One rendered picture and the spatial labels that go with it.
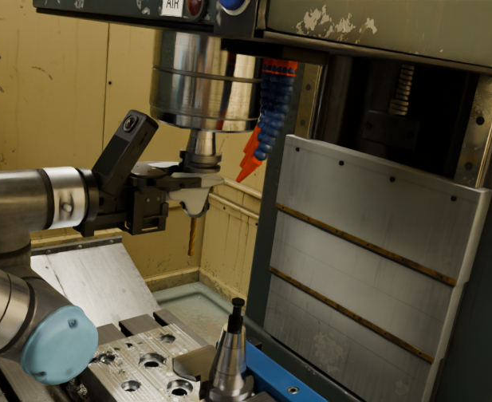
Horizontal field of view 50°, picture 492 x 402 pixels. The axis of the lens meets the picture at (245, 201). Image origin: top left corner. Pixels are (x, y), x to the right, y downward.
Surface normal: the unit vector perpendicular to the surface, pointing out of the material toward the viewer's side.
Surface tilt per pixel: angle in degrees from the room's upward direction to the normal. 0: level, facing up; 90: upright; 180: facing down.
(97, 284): 24
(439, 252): 90
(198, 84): 90
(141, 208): 90
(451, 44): 90
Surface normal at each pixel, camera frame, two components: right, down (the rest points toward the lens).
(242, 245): -0.73, 0.06
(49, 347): 0.70, 0.29
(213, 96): 0.15, 0.30
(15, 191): 0.59, -0.33
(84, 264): 0.38, -0.75
